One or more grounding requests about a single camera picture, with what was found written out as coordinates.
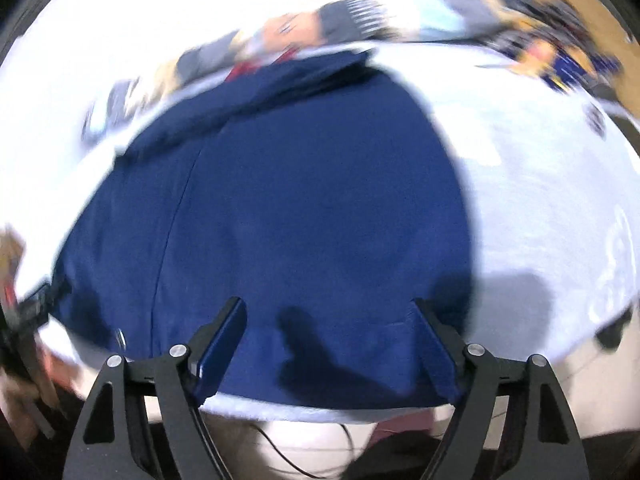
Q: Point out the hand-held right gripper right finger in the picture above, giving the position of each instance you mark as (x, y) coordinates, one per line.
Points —
(434, 345)

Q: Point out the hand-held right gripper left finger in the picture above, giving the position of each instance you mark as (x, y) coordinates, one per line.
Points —
(224, 342)

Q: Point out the navy work jacket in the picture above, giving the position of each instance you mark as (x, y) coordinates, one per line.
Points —
(310, 200)

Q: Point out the pile of patterned clothes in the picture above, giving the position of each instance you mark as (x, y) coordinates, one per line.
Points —
(555, 40)

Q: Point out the red cloth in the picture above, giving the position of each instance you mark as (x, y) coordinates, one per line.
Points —
(402, 425)

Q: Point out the light blue bed sheet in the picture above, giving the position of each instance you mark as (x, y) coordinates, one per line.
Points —
(540, 185)

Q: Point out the patterned patchwork quilt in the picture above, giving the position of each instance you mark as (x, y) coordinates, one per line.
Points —
(345, 20)

